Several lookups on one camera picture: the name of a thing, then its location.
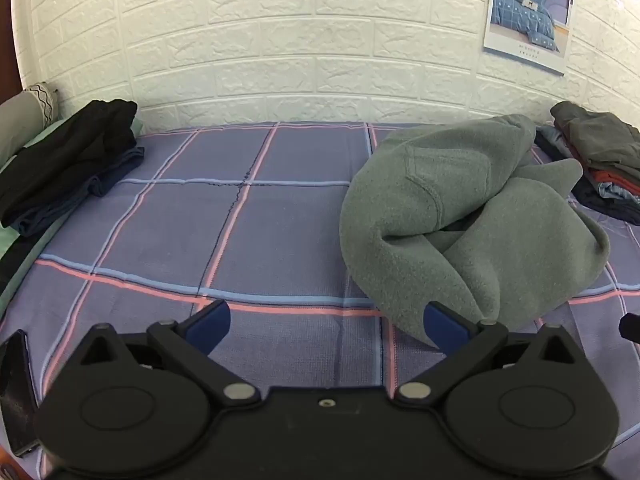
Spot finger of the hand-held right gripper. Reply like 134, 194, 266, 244
618, 312, 640, 346

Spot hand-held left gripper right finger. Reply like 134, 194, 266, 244
392, 301, 583, 407

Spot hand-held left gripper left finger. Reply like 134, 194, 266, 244
75, 299, 262, 407

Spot green fleece pants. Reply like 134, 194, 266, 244
339, 114, 612, 350

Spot folded black pants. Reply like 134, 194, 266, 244
0, 99, 139, 228

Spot plaid purple bed sheet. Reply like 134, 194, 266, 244
0, 121, 640, 476

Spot folded dark navy garment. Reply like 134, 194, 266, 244
533, 132, 640, 226

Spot folded light blue garment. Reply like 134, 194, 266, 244
536, 125, 640, 206

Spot folded red garment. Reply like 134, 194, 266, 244
586, 167, 640, 190

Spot black smartphone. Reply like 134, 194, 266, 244
0, 329, 42, 458

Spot wavy patterned pillow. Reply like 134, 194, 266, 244
23, 82, 60, 128

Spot grey pillow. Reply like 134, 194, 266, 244
0, 91, 47, 171

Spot wall poster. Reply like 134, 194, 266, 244
482, 0, 576, 77

